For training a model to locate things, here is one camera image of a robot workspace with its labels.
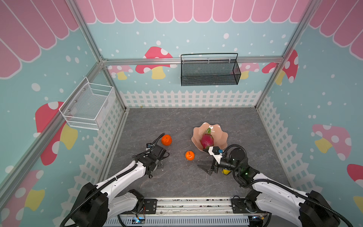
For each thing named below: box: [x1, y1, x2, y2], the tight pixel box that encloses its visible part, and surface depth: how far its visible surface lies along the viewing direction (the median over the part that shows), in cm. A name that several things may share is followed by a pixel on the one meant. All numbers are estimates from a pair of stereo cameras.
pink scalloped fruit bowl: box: [191, 122, 229, 151], surface depth 102 cm
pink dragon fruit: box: [199, 127, 215, 149], surface depth 94 cm
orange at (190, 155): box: [185, 150, 196, 161], surface depth 92 cm
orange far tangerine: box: [161, 134, 173, 147], surface depth 96 cm
